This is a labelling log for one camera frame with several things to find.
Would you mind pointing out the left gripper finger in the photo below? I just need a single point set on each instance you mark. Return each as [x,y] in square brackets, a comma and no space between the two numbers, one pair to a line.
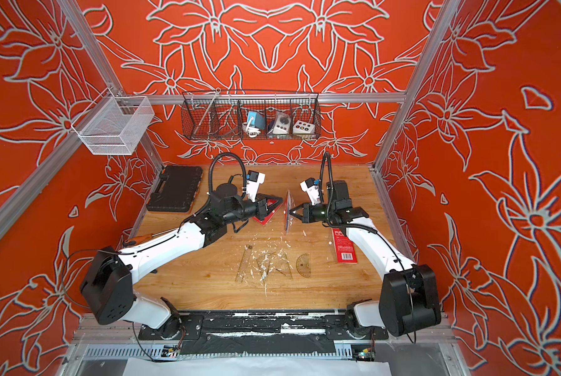
[269,217]
[272,202]

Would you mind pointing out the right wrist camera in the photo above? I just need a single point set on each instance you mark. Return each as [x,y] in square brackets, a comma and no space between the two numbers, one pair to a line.
[311,187]

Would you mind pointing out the clear triangle ruler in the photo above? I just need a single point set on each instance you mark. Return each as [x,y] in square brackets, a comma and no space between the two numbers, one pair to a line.
[280,263]

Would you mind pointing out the clear protractor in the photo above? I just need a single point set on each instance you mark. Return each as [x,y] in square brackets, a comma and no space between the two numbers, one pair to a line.
[303,265]

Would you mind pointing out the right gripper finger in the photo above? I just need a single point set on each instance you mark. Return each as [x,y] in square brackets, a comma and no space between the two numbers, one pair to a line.
[297,217]
[298,210]

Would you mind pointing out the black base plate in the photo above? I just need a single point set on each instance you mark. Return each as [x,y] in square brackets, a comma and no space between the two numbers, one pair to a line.
[331,334]

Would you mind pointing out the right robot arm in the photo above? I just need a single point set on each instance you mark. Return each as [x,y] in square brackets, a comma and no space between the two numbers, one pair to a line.
[409,299]

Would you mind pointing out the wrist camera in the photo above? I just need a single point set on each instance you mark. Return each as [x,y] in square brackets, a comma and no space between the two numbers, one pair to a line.
[311,187]
[253,181]

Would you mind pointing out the orange handled screwdriver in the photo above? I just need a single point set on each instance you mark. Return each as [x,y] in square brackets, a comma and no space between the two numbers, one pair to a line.
[132,242]

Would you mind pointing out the white mesh basket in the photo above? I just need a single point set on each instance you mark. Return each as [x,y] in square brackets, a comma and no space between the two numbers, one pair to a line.
[114,128]

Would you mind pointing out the black tool case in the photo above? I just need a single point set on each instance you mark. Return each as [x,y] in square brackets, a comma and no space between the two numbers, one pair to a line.
[176,189]

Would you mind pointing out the white grey device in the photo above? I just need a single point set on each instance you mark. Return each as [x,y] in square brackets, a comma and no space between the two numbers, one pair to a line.
[281,125]

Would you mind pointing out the blue white box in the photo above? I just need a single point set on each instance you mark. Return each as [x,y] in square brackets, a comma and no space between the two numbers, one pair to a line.
[255,120]

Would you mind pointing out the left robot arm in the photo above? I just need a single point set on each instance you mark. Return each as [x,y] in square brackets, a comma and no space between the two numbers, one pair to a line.
[108,287]

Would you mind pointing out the black wire basket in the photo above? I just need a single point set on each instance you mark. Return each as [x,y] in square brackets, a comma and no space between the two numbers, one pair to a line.
[222,114]

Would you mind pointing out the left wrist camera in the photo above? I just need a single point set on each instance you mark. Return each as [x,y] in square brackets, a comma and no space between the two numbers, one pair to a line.
[253,181]

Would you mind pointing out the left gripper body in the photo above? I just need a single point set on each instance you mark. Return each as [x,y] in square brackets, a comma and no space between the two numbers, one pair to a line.
[247,211]

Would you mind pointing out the white dotted cube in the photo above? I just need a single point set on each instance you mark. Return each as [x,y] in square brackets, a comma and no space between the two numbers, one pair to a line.
[301,128]

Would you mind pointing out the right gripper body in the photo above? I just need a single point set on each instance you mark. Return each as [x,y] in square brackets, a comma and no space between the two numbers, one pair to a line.
[316,214]

